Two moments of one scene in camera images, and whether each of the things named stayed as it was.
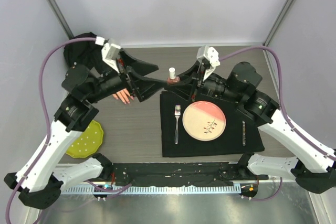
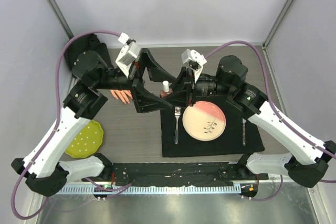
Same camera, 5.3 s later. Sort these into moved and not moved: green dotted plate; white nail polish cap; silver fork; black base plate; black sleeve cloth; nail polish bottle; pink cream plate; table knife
Moved: nail polish bottle; white nail polish cap
Not moved: black sleeve cloth; table knife; silver fork; green dotted plate; pink cream plate; black base plate
